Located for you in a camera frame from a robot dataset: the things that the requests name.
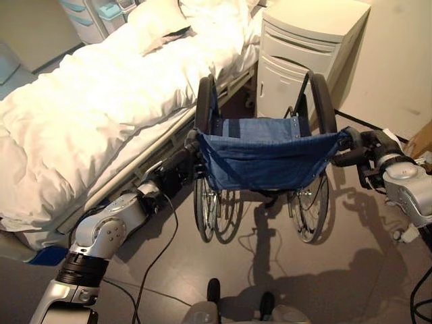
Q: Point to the cabinet with blue drawers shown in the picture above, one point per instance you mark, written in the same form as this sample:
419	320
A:
86	20

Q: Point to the robot right leg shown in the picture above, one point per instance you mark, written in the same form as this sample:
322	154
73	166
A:
280	312

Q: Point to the blue floor mat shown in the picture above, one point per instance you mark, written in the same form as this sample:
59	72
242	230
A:
50	257

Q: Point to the robot left leg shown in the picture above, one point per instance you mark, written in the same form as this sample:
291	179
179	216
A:
209	303

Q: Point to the cardboard box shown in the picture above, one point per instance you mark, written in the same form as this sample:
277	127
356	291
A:
421	141

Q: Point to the blue seat wheelchair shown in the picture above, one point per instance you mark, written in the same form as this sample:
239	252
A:
266	158

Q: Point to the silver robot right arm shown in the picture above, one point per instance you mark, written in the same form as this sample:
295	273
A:
405	189

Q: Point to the hospital bed frame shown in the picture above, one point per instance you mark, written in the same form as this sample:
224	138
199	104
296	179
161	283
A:
148	152

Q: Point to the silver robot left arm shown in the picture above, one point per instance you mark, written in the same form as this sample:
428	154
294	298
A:
101	233

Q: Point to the white pillow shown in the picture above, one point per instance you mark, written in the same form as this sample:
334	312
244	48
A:
158	23

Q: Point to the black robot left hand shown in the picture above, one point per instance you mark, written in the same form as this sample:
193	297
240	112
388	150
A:
175	172

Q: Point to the white bedside cabinet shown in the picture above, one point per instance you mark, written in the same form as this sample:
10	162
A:
303	44

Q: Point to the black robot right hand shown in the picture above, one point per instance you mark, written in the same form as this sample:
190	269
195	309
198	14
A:
371	145

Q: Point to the beige cabinet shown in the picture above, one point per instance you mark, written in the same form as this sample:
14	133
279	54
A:
37	30

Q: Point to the white duvet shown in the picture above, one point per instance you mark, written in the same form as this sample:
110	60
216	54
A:
87	111

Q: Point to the light blue plastic bin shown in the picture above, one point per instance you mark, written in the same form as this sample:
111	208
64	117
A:
109	11

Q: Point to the robot leg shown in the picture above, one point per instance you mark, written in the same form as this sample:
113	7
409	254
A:
280	312
209	303

